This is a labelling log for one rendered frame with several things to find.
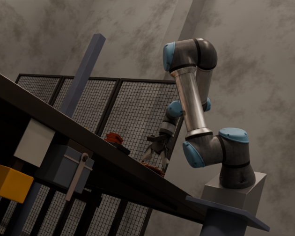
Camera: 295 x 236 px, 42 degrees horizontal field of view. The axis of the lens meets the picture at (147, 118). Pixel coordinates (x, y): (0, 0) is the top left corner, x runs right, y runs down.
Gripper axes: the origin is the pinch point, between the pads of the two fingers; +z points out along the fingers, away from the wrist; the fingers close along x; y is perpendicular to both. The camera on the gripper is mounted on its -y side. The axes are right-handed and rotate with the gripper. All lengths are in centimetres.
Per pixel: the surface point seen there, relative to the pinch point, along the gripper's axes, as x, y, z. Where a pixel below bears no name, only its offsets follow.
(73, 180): -25, -69, 25
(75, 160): -24, -71, 19
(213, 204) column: -48, -16, 13
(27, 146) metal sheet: -22, -87, 21
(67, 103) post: 177, 71, -58
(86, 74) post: 175, 76, -94
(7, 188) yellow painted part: -24, -89, 34
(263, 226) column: -62, 4, 14
